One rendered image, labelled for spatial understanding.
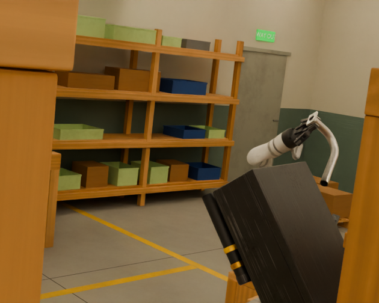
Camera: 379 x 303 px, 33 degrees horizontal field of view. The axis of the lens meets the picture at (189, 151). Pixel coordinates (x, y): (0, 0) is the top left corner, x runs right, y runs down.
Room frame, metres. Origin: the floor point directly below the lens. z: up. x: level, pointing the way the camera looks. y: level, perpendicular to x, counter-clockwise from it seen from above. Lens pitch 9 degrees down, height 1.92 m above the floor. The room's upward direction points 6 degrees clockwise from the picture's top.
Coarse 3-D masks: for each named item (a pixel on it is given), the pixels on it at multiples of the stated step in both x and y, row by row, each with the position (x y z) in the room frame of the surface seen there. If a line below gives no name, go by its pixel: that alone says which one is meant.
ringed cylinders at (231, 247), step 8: (208, 200) 1.96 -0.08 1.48; (216, 200) 1.99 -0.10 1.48; (208, 208) 1.95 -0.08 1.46; (216, 208) 1.95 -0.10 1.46; (216, 216) 1.94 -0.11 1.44; (216, 224) 1.93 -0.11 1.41; (224, 224) 1.93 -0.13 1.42; (224, 232) 1.92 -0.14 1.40; (224, 240) 1.91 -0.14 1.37; (232, 240) 1.91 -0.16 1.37; (224, 248) 1.91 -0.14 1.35; (232, 248) 1.89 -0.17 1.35; (232, 256) 1.89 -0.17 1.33; (240, 256) 1.90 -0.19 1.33; (232, 264) 1.88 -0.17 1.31; (240, 264) 1.88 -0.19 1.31; (240, 272) 1.87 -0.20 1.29; (240, 280) 1.86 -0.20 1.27; (248, 280) 1.86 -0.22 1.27
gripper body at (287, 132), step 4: (292, 128) 2.45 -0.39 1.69; (300, 128) 2.41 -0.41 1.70; (304, 128) 2.40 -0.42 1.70; (284, 132) 2.43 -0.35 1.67; (288, 132) 2.42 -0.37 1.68; (292, 132) 2.43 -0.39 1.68; (300, 132) 2.38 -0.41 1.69; (284, 136) 2.42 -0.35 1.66; (288, 136) 2.40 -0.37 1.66; (292, 136) 2.41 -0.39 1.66; (296, 136) 2.38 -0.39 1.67; (284, 140) 2.42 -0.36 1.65; (288, 140) 2.40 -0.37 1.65; (292, 140) 2.39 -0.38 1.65; (288, 144) 2.41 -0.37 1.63; (292, 144) 2.40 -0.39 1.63; (296, 144) 2.41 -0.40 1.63
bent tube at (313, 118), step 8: (312, 120) 2.32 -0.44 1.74; (320, 128) 2.34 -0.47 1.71; (328, 136) 2.35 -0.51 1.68; (336, 144) 2.34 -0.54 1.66; (336, 152) 2.31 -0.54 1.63; (328, 160) 2.29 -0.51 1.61; (336, 160) 2.29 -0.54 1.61; (328, 168) 2.24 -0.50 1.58; (328, 176) 2.21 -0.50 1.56; (320, 184) 2.21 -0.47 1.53
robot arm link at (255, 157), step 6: (264, 144) 2.51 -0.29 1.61; (270, 144) 2.47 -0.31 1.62; (252, 150) 2.53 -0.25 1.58; (258, 150) 2.51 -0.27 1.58; (264, 150) 2.49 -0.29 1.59; (270, 150) 2.47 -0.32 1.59; (276, 150) 2.45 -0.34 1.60; (252, 156) 2.51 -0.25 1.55; (258, 156) 2.50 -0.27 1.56; (264, 156) 2.49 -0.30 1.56; (270, 156) 2.48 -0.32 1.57; (276, 156) 2.48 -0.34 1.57; (252, 162) 2.51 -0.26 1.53; (258, 162) 2.50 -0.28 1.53
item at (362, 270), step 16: (368, 128) 1.20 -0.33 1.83; (368, 144) 1.20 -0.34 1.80; (368, 160) 1.20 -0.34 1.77; (368, 176) 1.19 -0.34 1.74; (368, 192) 1.19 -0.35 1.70; (352, 208) 1.21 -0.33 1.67; (368, 208) 1.19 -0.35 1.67; (352, 224) 1.20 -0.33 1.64; (368, 224) 1.18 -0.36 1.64; (352, 240) 1.20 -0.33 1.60; (368, 240) 1.18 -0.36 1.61; (352, 256) 1.20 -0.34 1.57; (368, 256) 1.18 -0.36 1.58; (352, 272) 1.19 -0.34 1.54; (368, 272) 1.17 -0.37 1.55; (352, 288) 1.19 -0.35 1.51; (368, 288) 1.17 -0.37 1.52
